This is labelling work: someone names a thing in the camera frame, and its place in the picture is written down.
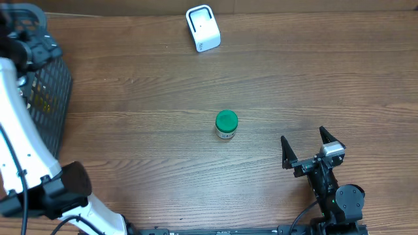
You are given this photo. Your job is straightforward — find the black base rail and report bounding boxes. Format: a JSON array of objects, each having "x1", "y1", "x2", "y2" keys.
[{"x1": 130, "y1": 223, "x2": 370, "y2": 235}]

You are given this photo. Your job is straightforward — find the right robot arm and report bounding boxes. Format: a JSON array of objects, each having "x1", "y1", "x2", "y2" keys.
[{"x1": 278, "y1": 126, "x2": 368, "y2": 235}]

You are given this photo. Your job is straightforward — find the grey plastic mesh basket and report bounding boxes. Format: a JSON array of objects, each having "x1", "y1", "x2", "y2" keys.
[{"x1": 1, "y1": 3, "x2": 72, "y2": 159}]

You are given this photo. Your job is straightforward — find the green lid jar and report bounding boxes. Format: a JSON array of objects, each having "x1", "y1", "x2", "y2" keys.
[{"x1": 215, "y1": 110, "x2": 238, "y2": 139}]

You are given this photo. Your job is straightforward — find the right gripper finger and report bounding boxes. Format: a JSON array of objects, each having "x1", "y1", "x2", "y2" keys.
[
  {"x1": 281, "y1": 136, "x2": 298, "y2": 169},
  {"x1": 319, "y1": 126, "x2": 338, "y2": 144}
]

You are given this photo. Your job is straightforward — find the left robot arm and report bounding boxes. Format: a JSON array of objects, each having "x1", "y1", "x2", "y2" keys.
[{"x1": 1, "y1": 3, "x2": 137, "y2": 235}]

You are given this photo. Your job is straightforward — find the white barcode scanner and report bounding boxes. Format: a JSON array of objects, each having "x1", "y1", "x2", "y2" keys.
[{"x1": 185, "y1": 5, "x2": 221, "y2": 52}]

